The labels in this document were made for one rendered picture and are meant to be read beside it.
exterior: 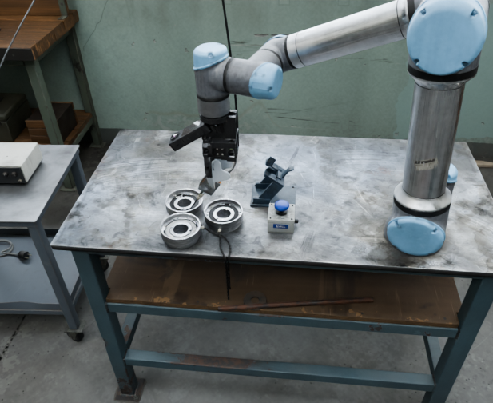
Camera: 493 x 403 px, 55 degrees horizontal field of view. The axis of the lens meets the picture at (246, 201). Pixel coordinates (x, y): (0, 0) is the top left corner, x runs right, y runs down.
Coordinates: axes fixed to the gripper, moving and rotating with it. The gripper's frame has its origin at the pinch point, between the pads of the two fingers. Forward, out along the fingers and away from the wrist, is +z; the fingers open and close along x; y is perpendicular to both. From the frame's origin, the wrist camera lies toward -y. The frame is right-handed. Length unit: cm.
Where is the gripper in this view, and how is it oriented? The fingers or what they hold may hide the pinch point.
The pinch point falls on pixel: (211, 180)
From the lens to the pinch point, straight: 124.0
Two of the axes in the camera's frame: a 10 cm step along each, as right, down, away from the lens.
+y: 9.9, 0.4, -0.9
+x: 1.0, -6.3, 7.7
